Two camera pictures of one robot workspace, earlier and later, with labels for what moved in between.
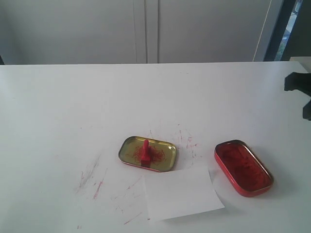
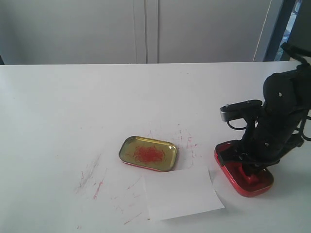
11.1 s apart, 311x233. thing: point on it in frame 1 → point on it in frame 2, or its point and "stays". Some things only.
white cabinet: x=43 y=32 stays
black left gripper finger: x=298 y=81 → x=268 y=136
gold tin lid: x=163 y=154 stays
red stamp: x=146 y=160 → x=251 y=173
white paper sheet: x=175 y=193 stays
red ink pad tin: x=244 y=170 stays
